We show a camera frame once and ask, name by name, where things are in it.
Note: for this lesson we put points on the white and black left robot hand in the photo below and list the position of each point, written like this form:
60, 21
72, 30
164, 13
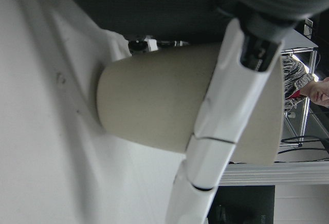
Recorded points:
154, 8

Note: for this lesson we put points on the aluminium profile rail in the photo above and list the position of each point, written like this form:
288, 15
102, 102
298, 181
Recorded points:
270, 174

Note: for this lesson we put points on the beige cup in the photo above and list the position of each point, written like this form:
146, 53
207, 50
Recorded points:
154, 100

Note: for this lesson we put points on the black Huawei monitor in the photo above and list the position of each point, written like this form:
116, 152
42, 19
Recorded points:
241, 203

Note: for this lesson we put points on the person in patterned shirt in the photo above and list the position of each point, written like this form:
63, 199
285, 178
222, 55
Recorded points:
295, 75

